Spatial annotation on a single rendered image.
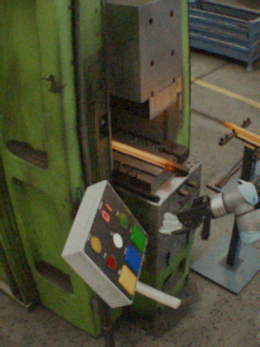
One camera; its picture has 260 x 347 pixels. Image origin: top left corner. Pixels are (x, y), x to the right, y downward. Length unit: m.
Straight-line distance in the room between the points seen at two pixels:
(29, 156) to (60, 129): 0.31
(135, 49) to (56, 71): 0.29
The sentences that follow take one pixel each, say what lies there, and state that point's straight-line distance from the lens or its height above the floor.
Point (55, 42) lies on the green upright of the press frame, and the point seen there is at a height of 1.68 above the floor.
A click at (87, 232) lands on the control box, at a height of 1.20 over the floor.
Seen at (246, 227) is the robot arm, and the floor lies 1.18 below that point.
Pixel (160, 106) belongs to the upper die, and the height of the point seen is 1.30.
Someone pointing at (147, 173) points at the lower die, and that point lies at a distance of 1.96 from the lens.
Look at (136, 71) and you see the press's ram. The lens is 1.62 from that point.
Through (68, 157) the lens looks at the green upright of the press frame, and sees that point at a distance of 1.65.
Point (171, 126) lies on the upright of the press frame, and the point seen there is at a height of 1.00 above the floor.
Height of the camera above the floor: 2.15
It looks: 36 degrees down
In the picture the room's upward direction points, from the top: 2 degrees counter-clockwise
